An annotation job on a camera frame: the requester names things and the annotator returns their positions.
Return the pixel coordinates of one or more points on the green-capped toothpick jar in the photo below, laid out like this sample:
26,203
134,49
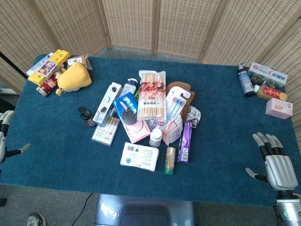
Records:
169,160

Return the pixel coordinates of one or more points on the blue table cloth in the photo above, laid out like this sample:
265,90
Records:
223,131

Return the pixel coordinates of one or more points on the small blue-white packet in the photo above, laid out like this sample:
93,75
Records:
157,123

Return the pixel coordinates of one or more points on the brown white snack packet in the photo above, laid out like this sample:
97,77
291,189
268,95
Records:
78,60

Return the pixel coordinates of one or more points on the coloured marker pen pack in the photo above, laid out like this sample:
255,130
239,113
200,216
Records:
105,130

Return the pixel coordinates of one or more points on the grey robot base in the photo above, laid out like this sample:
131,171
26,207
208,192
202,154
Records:
143,210

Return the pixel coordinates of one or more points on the purple long snack box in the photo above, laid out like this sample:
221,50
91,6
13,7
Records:
185,141

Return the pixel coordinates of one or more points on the bamboo folding screen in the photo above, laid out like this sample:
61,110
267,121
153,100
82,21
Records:
178,26

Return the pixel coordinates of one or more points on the white toothpaste box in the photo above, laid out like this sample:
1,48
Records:
268,74

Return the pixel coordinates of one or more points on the white tissue pack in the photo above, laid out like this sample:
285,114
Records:
139,156

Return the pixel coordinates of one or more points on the small white pill bottle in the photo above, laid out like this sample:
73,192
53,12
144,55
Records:
155,137

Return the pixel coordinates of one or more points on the yellow cheese-shaped box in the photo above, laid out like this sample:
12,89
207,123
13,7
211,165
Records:
50,68

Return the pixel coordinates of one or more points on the grey sneaker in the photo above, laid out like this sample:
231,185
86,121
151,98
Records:
35,219

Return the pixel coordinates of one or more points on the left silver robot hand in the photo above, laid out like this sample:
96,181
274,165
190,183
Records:
2,137

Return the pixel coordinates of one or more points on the brown red-label drink bottle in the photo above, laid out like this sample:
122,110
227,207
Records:
270,93

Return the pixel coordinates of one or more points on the black pump bottle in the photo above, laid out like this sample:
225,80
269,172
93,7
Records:
244,80

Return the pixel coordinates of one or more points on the pink small box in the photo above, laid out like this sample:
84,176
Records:
279,108

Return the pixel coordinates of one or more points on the blue Oreo cookie pack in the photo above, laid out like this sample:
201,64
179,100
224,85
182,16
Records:
125,108

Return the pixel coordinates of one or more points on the white blue long box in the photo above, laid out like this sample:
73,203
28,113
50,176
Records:
38,64

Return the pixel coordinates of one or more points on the white blue-capped lotion bottle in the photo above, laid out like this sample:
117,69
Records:
130,88

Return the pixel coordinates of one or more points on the toothbrush blister pack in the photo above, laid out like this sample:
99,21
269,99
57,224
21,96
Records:
175,103

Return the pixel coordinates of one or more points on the pink wet wipes pack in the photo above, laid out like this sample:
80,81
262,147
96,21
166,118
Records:
172,128

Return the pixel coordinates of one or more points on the yellow plush toy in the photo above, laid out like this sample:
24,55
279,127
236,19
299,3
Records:
74,77

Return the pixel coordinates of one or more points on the disposable bamboo chopsticks pack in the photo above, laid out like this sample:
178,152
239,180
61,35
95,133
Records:
151,96

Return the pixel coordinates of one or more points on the purple card pack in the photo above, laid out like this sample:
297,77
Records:
47,68

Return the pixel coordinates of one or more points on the red snack can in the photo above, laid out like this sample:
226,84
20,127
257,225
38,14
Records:
48,86

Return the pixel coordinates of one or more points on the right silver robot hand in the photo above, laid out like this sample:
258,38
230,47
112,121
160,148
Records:
279,168

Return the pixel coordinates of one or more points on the crumpled silver snack bag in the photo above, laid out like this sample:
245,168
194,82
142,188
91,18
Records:
194,114

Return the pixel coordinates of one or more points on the pink round-print box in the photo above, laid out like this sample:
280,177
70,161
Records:
137,129

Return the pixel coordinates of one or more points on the dark green round object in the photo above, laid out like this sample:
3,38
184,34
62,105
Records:
258,79

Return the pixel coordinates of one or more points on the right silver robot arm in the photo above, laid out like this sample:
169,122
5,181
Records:
288,207

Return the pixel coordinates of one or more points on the white Oreo cookie box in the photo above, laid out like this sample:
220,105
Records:
107,104

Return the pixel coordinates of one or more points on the small dark sauce bottle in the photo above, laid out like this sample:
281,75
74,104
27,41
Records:
85,116

